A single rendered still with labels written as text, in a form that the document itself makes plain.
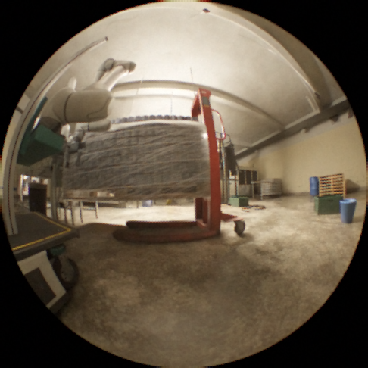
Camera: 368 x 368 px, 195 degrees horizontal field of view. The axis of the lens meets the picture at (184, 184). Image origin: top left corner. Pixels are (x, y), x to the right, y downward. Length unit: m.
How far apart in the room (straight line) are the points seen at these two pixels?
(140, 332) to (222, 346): 0.28
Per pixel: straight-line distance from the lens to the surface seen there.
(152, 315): 0.56
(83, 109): 0.53
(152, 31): 4.38
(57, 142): 0.56
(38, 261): 0.53
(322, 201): 2.33
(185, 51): 4.46
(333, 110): 8.01
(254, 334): 0.55
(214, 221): 1.15
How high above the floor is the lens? 0.50
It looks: 5 degrees up
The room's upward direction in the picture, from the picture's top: 1 degrees counter-clockwise
